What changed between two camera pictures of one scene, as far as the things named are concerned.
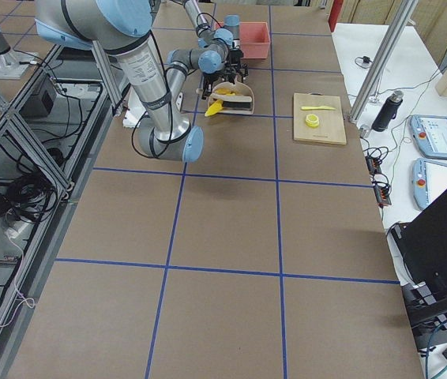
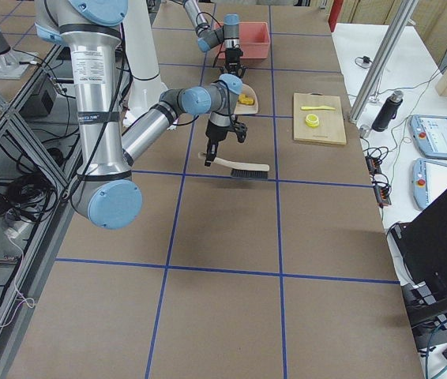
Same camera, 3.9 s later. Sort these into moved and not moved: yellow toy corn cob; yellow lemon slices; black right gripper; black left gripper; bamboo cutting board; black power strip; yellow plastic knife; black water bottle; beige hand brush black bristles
Moved: black right gripper; yellow toy corn cob; beige hand brush black bristles
Not moved: black water bottle; black power strip; bamboo cutting board; yellow lemon slices; yellow plastic knife; black left gripper
